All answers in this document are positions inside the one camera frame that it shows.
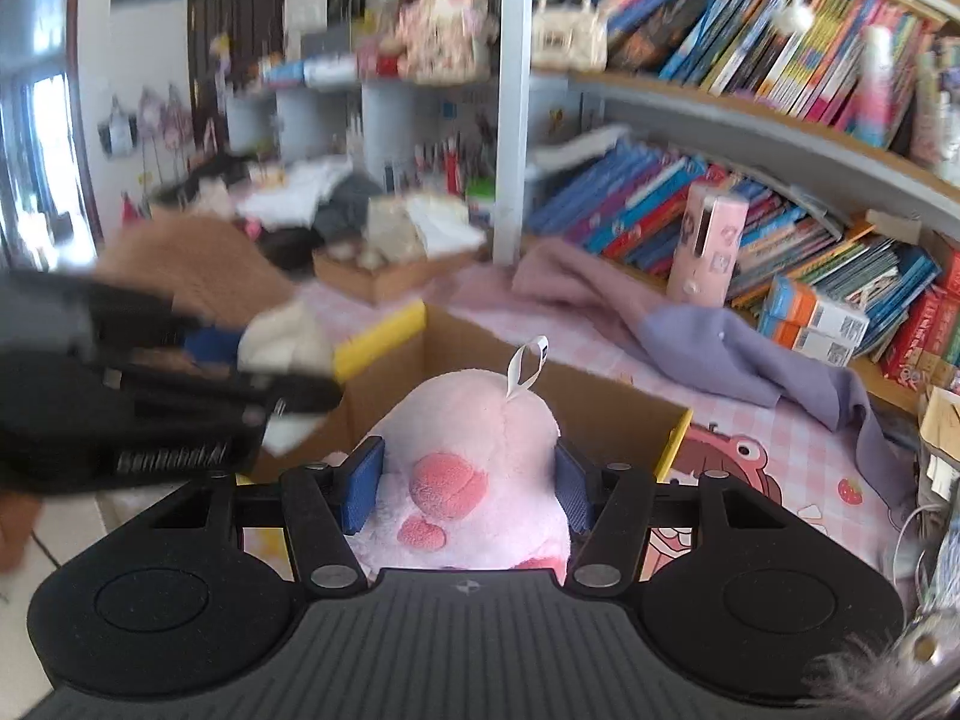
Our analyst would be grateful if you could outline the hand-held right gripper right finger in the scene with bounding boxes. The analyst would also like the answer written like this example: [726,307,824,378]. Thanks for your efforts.
[555,444,815,590]

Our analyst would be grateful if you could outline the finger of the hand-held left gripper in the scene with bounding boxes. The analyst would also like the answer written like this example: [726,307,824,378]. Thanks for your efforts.
[105,367,342,428]
[90,281,245,361]

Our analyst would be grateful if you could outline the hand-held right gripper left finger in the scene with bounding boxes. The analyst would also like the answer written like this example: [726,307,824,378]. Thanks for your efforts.
[127,435,387,592]

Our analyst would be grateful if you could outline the beige block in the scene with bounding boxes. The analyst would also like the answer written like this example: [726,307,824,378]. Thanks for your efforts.
[238,298,336,458]

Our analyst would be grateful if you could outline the yellow cardboard box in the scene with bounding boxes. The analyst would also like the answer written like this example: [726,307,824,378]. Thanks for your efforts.
[240,298,695,488]

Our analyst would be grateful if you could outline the pink plush paw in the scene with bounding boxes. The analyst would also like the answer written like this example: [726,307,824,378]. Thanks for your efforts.
[352,335,575,586]

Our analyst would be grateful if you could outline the orange white cat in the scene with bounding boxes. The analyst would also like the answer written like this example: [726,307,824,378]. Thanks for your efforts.
[97,214,301,323]

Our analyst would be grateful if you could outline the brown cardboard tray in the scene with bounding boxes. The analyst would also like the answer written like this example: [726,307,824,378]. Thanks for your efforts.
[311,240,488,306]

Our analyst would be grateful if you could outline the grey white clothes heap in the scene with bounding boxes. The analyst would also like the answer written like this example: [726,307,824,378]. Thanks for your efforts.
[240,157,383,241]

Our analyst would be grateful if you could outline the crumpled beige bag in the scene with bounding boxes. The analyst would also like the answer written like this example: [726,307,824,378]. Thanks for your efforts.
[364,195,488,263]

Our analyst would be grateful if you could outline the purple cloth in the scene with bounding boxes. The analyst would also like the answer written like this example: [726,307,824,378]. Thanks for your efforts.
[510,236,912,511]

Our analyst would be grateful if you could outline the hanging bags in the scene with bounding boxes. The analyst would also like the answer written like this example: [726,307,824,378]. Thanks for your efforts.
[97,86,196,158]

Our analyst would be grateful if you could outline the pink checked tablecloth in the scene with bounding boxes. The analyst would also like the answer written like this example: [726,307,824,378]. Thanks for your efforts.
[236,262,920,593]

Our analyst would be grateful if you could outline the orange blue white box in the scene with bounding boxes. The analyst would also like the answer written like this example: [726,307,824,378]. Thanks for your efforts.
[757,311,856,368]
[769,274,871,346]

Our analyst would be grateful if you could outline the glass balcony door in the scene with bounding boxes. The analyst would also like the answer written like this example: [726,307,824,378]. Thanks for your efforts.
[0,0,102,271]

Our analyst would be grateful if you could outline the pink cylinder bottle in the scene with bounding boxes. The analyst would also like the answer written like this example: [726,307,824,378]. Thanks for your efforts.
[666,181,751,308]

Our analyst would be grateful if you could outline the white side shelf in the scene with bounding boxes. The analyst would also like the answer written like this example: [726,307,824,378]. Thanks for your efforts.
[225,75,500,196]

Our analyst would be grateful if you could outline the row of blue books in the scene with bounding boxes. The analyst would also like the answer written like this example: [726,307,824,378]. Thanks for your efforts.
[525,139,942,361]

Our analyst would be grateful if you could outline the white blue wipes pack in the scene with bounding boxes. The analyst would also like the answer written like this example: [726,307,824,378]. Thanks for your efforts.
[304,56,359,85]

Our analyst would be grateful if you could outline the dark wooden door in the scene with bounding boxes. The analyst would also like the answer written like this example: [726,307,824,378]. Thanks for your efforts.
[187,0,290,151]

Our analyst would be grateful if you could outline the grey fur trim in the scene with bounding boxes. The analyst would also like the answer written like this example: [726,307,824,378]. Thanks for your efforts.
[806,607,960,720]

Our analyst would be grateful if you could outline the white wooden bookshelf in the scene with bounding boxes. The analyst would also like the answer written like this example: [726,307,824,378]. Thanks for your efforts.
[491,0,960,421]

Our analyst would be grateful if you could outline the red thick book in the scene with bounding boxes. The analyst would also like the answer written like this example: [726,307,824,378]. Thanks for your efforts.
[881,289,946,383]

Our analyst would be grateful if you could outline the brown paper envelope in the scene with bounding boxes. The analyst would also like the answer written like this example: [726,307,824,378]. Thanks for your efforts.
[919,386,960,458]

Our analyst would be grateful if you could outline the floral dress doll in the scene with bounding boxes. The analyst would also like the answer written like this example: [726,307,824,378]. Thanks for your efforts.
[396,0,492,83]

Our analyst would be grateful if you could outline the white quilted purse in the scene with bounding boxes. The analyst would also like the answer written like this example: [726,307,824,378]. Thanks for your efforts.
[531,0,608,72]

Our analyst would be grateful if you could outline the row of colourful books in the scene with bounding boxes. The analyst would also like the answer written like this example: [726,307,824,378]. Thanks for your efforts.
[600,0,946,151]

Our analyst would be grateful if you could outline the pink blue tube bottle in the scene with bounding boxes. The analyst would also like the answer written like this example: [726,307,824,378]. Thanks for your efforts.
[855,24,895,149]

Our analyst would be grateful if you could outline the bundle of marker pens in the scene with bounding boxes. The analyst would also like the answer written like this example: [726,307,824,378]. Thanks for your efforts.
[911,37,960,173]

